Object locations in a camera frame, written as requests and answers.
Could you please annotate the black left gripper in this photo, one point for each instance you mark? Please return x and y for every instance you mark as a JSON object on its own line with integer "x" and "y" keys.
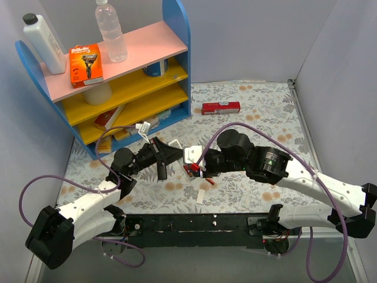
{"x": 159, "y": 155}

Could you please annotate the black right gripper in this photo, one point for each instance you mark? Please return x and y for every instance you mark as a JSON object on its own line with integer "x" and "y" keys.
{"x": 210, "y": 162}

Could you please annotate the white air conditioner remote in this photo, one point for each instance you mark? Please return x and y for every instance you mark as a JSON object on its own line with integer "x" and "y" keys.
{"x": 176, "y": 143}

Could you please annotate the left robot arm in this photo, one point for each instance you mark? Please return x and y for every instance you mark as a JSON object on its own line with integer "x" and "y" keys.
{"x": 57, "y": 232}

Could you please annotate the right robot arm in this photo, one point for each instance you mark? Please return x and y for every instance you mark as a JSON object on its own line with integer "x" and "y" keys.
{"x": 344, "y": 207}

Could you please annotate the white snack packet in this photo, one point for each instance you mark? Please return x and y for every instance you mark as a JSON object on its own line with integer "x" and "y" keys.
{"x": 154, "y": 121}

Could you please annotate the green sponge pack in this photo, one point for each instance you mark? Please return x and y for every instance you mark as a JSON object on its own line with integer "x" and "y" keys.
{"x": 164, "y": 114}

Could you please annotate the red toothpaste box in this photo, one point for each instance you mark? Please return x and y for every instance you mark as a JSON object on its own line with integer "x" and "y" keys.
{"x": 220, "y": 108}

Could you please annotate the yellow snack packet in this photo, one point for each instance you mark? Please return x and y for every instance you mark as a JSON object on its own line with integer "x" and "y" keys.
{"x": 104, "y": 145}

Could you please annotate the blue pink yellow shelf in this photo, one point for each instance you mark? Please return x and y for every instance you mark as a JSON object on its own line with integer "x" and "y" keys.
{"x": 142, "y": 95}

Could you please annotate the red white book box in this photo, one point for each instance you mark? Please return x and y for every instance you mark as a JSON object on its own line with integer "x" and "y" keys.
{"x": 106, "y": 120}

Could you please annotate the floral table mat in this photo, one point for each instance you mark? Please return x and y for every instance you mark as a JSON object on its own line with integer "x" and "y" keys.
{"x": 268, "y": 114}

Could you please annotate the blue white can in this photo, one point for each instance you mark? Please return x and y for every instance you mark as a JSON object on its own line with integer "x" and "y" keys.
{"x": 157, "y": 69}

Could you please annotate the white cylindrical container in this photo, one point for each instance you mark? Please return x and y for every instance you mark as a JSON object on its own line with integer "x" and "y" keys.
{"x": 98, "y": 95}

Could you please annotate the orange razor box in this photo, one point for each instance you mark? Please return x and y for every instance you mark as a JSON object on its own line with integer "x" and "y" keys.
{"x": 85, "y": 65}

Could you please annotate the clear plastic water bottle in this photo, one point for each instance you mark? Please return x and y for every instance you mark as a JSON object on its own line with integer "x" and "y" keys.
{"x": 110, "y": 29}

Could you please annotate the white bottle black cap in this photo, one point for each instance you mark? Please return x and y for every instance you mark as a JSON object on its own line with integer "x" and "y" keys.
{"x": 39, "y": 34}

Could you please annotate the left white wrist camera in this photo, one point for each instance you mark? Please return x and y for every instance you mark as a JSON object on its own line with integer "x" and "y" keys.
{"x": 143, "y": 129}

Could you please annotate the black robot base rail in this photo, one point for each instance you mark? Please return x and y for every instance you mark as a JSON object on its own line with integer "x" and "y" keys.
{"x": 247, "y": 230}

